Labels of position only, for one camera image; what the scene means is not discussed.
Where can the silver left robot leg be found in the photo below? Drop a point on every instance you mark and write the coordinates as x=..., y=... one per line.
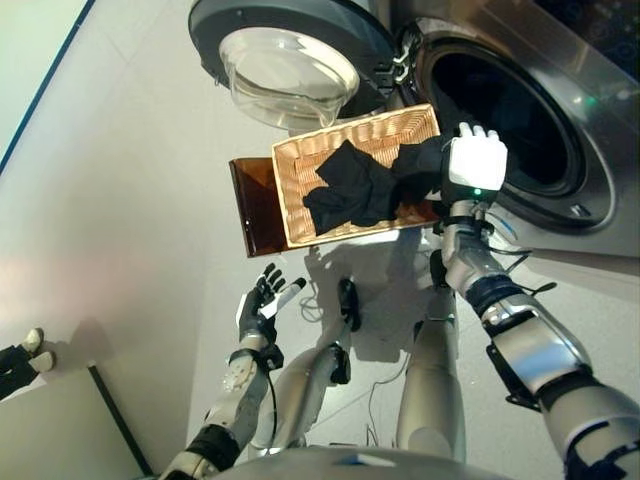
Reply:
x=300, y=385

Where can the silver robot leg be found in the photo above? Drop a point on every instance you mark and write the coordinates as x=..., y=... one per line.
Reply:
x=432, y=380
x=300, y=385

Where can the person in dark trousers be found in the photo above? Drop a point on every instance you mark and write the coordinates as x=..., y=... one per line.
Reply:
x=15, y=365

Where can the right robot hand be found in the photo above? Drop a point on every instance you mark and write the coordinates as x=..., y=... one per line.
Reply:
x=477, y=160

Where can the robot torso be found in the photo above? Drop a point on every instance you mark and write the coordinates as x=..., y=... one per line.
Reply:
x=360, y=465

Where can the brown stool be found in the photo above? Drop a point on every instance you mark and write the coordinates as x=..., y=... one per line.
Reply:
x=255, y=200

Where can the rectangular wicker basket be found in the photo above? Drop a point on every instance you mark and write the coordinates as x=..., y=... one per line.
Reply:
x=360, y=135

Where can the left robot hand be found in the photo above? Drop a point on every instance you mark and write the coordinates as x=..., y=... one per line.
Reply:
x=252, y=310

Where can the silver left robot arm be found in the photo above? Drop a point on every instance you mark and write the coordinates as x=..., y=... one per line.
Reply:
x=240, y=390

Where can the round glass washer door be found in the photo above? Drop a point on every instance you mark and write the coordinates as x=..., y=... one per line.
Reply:
x=285, y=70

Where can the silver right robot leg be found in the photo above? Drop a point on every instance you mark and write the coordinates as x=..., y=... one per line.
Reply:
x=432, y=380

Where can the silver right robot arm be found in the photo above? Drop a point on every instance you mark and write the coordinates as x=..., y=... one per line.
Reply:
x=530, y=345

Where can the black garment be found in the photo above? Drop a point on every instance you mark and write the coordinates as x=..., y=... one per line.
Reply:
x=360, y=190

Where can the dark grey washing machine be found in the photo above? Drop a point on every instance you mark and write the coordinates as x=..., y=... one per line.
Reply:
x=590, y=150

